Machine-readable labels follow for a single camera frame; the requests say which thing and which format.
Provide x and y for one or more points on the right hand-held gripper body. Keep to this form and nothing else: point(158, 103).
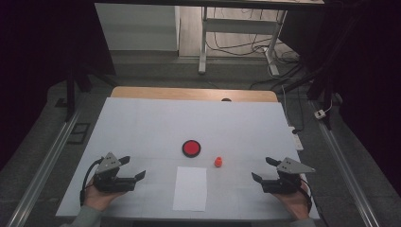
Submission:
point(283, 183)

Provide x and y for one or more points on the white cabinet panel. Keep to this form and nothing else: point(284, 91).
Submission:
point(135, 28)

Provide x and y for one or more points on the black metal stand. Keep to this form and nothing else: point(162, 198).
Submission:
point(324, 91)
point(71, 94)

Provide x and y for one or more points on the small white adapter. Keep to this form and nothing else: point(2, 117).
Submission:
point(319, 114)

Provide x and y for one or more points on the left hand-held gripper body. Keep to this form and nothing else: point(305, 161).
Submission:
point(108, 183)

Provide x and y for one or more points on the person's left hand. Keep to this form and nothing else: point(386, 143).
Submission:
point(99, 200)

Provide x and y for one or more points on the white power strip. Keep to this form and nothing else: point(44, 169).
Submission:
point(297, 140)

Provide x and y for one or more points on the small white paper sheet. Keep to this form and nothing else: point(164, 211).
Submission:
point(190, 189)

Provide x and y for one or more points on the white desk frame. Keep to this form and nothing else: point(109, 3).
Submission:
point(239, 26)

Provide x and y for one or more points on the small orange stamp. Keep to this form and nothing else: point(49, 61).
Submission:
point(218, 162)

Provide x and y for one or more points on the round red ink pad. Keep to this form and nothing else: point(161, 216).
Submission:
point(191, 148)

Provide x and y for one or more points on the large white table cover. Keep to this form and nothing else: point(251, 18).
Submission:
point(189, 119)

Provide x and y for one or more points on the wooden table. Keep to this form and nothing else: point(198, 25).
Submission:
point(189, 93)

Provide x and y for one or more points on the aluminium floor rail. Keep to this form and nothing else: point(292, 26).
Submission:
point(346, 170)
point(41, 170)

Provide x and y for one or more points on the person's right hand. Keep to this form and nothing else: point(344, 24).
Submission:
point(294, 203)

